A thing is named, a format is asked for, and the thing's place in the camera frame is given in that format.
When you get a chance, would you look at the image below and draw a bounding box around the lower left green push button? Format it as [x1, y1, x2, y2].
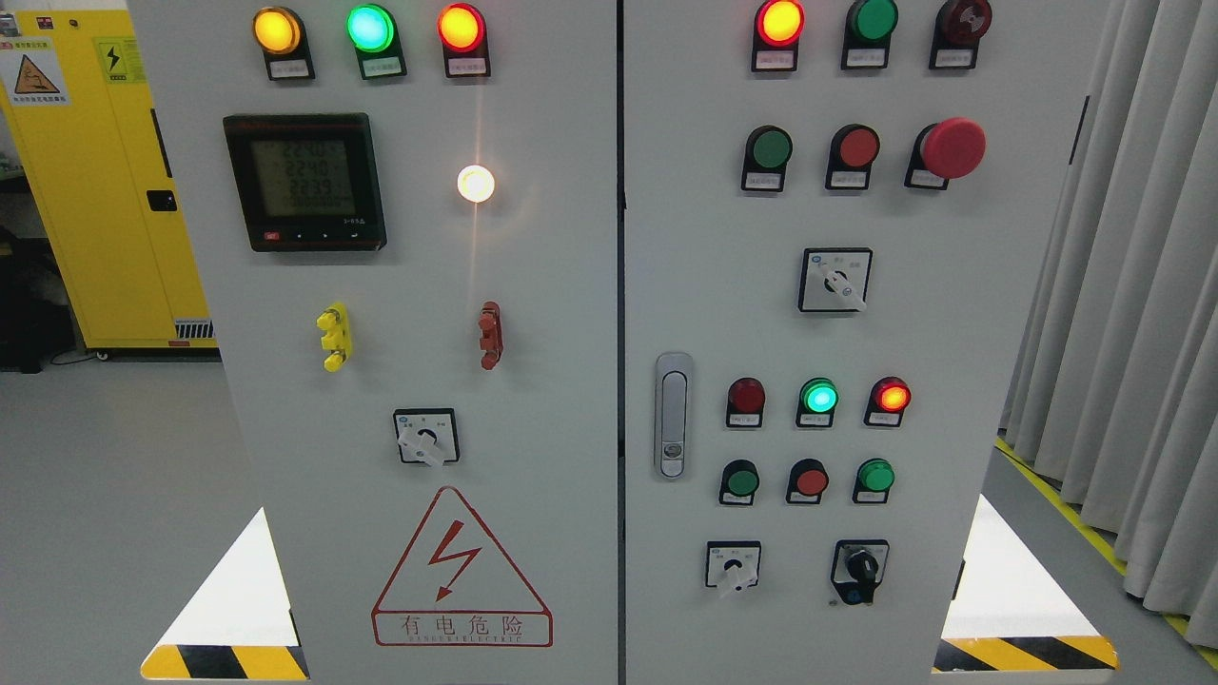
[717, 460, 760, 506]

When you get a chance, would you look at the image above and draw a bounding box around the green push button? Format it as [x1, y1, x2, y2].
[853, 457, 895, 505]
[717, 460, 760, 506]
[741, 126, 795, 193]

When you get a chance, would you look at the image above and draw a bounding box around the lower red push button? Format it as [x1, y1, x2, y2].
[786, 460, 829, 505]

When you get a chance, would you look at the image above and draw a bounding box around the red push button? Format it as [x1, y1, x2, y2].
[825, 123, 879, 191]
[786, 460, 829, 505]

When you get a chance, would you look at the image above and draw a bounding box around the upper green push button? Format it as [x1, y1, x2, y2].
[741, 126, 795, 193]

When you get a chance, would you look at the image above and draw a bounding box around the lower right green push button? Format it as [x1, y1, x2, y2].
[853, 457, 895, 505]

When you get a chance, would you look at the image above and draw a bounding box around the upper red push button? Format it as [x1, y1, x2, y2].
[825, 123, 879, 191]

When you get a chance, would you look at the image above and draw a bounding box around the red emergency stop mushroom button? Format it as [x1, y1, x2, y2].
[903, 117, 988, 191]

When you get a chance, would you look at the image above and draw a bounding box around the red terminal connector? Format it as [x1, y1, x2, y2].
[476, 301, 504, 371]

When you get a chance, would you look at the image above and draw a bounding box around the middle left red indicator lamp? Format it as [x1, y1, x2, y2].
[725, 377, 766, 429]

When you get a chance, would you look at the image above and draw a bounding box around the red indicator lamp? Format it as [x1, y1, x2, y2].
[750, 0, 806, 73]
[438, 2, 491, 78]
[725, 377, 766, 429]
[864, 375, 911, 428]

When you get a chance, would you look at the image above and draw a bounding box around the white glowing indicator lamp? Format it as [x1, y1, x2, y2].
[456, 165, 497, 205]

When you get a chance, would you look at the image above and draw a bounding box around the middle green indicator lamp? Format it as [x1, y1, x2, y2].
[795, 377, 840, 429]

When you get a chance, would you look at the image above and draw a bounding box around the green indicator lamp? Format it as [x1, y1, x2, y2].
[795, 377, 840, 429]
[346, 2, 407, 80]
[840, 0, 899, 69]

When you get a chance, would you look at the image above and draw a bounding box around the left grey cabinet door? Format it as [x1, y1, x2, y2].
[128, 1, 620, 684]

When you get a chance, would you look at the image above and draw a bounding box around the grey cabinet door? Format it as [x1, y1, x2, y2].
[128, 1, 620, 684]
[620, 1, 1117, 684]

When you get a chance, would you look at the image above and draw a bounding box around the right grey cabinet door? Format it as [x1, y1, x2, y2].
[620, 1, 1117, 684]

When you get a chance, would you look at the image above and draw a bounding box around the yellow terminal connector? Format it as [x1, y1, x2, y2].
[315, 301, 352, 373]

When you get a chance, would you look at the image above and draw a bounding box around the middle right red indicator lamp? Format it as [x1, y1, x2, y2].
[864, 375, 911, 428]

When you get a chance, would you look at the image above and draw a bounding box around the red electric danger warning sticker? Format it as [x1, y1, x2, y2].
[371, 486, 554, 648]

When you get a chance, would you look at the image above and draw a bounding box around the black digital power meter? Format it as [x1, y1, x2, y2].
[223, 112, 387, 252]

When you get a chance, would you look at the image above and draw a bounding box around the red indicator lamp top left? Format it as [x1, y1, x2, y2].
[438, 2, 491, 78]

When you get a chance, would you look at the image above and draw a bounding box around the red indicator lamp top right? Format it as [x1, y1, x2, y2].
[750, 0, 806, 73]

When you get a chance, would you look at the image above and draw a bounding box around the green indicator lamp top left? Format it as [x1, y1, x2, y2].
[346, 2, 407, 80]

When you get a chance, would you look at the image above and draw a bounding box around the green indicator lamp top right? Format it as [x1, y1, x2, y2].
[840, 0, 899, 69]

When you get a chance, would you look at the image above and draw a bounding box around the yellow indicator lamp top left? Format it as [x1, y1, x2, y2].
[252, 6, 315, 82]

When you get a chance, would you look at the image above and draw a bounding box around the dark red buzzer lamp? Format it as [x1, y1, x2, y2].
[928, 0, 993, 69]

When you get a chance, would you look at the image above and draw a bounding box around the grey curtain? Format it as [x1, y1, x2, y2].
[1002, 1, 1217, 648]

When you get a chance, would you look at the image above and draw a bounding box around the yellow safety storage cabinet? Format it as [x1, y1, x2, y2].
[2, 9, 217, 353]

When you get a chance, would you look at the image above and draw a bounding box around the grey cabinet door handle lock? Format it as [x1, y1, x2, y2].
[654, 352, 695, 479]

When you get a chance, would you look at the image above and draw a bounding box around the left door rotary selector switch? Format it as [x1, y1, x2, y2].
[392, 408, 460, 467]

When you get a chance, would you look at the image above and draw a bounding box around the upper right rotary selector switch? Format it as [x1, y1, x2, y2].
[797, 247, 875, 313]

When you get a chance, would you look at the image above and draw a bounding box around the bottom left rotary selector switch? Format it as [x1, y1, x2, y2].
[704, 540, 762, 598]

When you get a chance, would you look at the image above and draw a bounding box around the black key selector switch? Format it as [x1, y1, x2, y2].
[829, 540, 889, 606]

